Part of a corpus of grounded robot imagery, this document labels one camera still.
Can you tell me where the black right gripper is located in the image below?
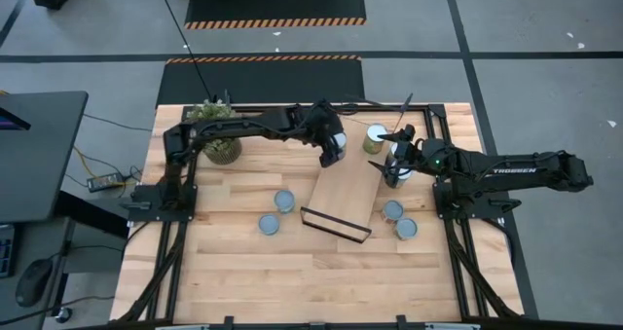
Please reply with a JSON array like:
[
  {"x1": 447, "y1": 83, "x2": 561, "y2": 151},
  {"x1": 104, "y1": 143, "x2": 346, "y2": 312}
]
[{"x1": 368, "y1": 124, "x2": 444, "y2": 181}]

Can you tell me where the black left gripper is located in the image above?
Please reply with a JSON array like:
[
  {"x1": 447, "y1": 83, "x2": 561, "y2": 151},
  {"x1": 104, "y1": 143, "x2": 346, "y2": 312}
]
[{"x1": 302, "y1": 106, "x2": 347, "y2": 168}]

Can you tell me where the corn can yellow label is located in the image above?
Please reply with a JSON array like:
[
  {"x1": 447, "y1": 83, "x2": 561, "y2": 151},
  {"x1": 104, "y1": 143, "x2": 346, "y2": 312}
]
[{"x1": 361, "y1": 123, "x2": 389, "y2": 156}]

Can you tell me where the carrots can blue yellow label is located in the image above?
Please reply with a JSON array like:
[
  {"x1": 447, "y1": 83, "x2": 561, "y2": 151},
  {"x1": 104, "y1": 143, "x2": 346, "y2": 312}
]
[{"x1": 384, "y1": 142, "x2": 415, "y2": 189}]

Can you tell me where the tomatoes can red white label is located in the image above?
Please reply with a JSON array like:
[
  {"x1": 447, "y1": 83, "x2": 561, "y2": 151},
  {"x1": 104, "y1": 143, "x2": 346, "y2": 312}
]
[{"x1": 381, "y1": 200, "x2": 405, "y2": 224}]

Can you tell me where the mixed vegetables can white label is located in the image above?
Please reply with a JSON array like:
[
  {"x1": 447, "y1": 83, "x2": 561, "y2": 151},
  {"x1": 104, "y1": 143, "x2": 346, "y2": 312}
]
[{"x1": 273, "y1": 189, "x2": 297, "y2": 215}]

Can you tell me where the can with green dotted label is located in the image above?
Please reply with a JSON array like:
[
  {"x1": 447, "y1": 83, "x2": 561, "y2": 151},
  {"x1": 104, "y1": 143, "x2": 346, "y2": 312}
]
[{"x1": 394, "y1": 216, "x2": 420, "y2": 241}]

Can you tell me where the short teal can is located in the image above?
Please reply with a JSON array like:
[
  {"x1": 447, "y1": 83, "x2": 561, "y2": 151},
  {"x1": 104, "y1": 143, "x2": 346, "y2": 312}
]
[{"x1": 257, "y1": 213, "x2": 281, "y2": 237}]

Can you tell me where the black hazard-striped floor mat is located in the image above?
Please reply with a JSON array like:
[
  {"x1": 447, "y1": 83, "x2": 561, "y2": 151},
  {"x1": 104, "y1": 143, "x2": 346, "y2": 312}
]
[
  {"x1": 183, "y1": 0, "x2": 368, "y2": 31},
  {"x1": 155, "y1": 54, "x2": 366, "y2": 109}
]

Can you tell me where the potted plant in ribbed pot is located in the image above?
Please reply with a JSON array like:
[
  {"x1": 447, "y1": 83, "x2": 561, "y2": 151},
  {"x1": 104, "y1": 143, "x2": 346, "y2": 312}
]
[{"x1": 186, "y1": 99, "x2": 243, "y2": 166}]

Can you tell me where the black power adapter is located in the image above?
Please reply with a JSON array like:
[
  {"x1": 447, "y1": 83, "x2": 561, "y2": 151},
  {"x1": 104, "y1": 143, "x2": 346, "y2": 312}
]
[{"x1": 86, "y1": 171, "x2": 125, "y2": 194}]

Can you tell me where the black desk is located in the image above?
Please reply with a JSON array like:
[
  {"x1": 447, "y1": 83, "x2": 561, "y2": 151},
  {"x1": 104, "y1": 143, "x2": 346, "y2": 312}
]
[{"x1": 0, "y1": 90, "x2": 90, "y2": 224}]

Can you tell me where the grey desk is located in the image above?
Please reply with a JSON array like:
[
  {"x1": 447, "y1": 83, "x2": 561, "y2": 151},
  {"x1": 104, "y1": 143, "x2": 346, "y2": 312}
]
[{"x1": 0, "y1": 216, "x2": 77, "y2": 330}]

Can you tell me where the laptop with lit screen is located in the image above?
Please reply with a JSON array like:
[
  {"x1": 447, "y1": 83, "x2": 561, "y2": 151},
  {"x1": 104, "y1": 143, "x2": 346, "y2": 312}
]
[{"x1": 0, "y1": 106, "x2": 31, "y2": 131}]

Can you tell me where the black computer mouse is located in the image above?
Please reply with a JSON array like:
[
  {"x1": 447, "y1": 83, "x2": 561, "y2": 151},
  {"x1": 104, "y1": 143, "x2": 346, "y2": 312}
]
[{"x1": 15, "y1": 258, "x2": 54, "y2": 308}]

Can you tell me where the black keyboard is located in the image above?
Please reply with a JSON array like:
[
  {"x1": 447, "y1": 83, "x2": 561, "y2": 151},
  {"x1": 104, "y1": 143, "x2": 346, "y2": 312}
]
[{"x1": 0, "y1": 222, "x2": 17, "y2": 278}]

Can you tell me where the black aluminium rig frame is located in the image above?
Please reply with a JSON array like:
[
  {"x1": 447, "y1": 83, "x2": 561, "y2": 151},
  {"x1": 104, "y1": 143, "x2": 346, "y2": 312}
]
[{"x1": 116, "y1": 103, "x2": 525, "y2": 330}]

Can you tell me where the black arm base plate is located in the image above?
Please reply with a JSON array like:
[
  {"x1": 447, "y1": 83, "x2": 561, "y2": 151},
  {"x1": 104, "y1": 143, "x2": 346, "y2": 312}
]
[
  {"x1": 127, "y1": 182, "x2": 199, "y2": 223},
  {"x1": 431, "y1": 179, "x2": 508, "y2": 221}
]

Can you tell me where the thin black floor cable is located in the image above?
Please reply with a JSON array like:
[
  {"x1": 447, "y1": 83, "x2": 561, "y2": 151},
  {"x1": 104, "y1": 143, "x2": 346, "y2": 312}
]
[{"x1": 155, "y1": 0, "x2": 215, "y2": 103}]

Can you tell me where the yellow cable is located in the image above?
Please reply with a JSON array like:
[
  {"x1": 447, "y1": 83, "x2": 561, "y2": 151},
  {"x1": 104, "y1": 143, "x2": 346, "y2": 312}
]
[{"x1": 72, "y1": 146, "x2": 101, "y2": 179}]

